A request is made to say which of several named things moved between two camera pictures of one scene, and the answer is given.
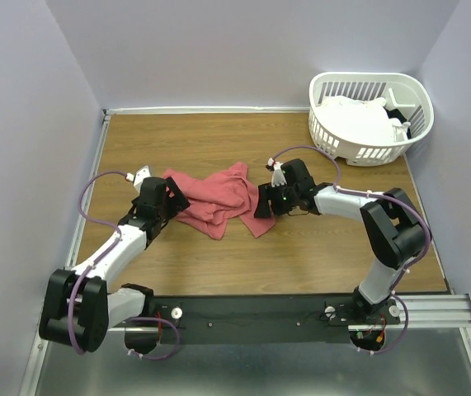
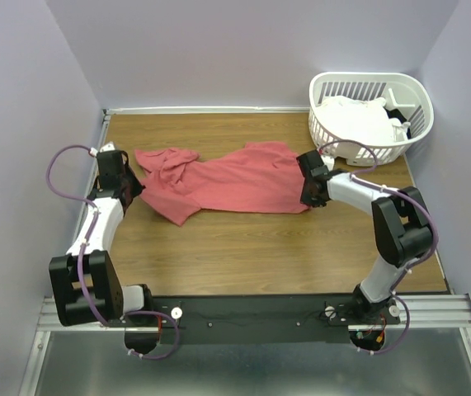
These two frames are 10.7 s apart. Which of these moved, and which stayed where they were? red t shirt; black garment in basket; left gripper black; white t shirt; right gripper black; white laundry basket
Moved: right gripper black; red t shirt; left gripper black
Stayed: white t shirt; black garment in basket; white laundry basket
